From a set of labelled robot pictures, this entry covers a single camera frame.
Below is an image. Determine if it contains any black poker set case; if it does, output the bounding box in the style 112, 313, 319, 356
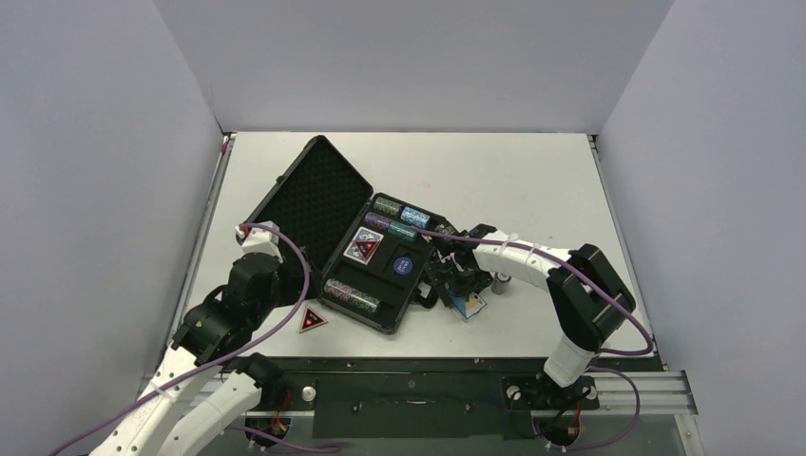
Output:
247, 135, 438, 334

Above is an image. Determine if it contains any blue small blind button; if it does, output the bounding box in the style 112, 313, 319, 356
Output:
393, 256, 414, 276

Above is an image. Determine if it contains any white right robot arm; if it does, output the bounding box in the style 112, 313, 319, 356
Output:
417, 224, 653, 406

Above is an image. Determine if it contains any blue patterned card deck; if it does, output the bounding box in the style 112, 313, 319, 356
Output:
343, 227, 385, 266

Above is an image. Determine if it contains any purple chip stack in case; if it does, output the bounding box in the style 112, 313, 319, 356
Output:
364, 212, 393, 232

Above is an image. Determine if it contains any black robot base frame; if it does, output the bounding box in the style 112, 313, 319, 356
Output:
243, 357, 661, 440

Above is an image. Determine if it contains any green chip stack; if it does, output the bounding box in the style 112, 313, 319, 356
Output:
387, 220, 418, 242

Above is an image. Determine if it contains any light blue chip stack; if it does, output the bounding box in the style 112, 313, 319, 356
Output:
400, 206, 432, 229

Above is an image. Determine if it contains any yellow-blue chip stack bottom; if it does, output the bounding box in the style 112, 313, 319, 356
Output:
349, 291, 381, 314

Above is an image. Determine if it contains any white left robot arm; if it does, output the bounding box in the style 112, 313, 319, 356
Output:
92, 248, 313, 455

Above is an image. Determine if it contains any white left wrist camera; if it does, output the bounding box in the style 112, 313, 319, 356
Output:
235, 221, 283, 263

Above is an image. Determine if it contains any purple 500 chip stack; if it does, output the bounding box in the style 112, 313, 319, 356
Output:
490, 273, 511, 295

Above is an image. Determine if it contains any blue ace card box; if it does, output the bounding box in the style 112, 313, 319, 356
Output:
452, 293, 488, 321

